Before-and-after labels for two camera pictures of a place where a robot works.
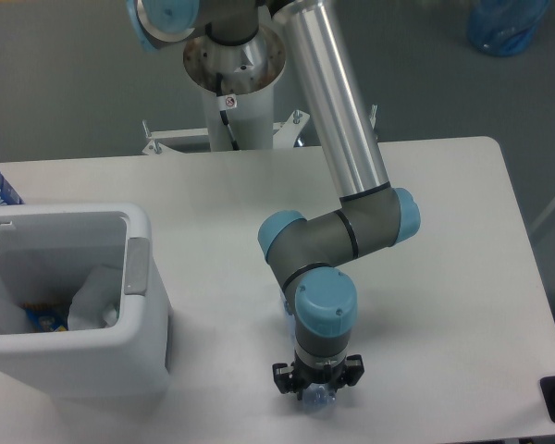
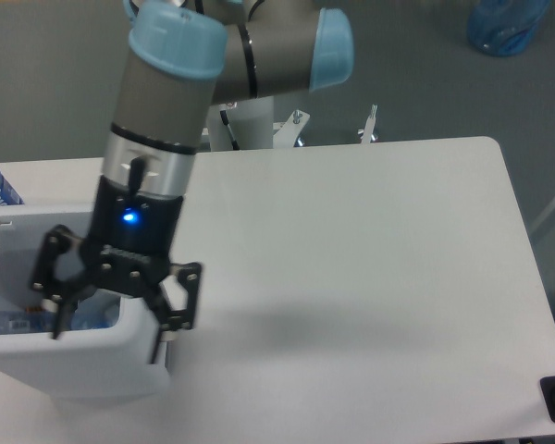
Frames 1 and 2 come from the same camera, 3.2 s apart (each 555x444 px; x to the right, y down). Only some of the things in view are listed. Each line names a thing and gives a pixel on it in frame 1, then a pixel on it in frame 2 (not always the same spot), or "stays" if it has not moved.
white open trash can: (36, 253) stays
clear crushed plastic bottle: (319, 398) → (41, 319)
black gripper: (304, 376) → (129, 245)
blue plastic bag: (505, 28) stays
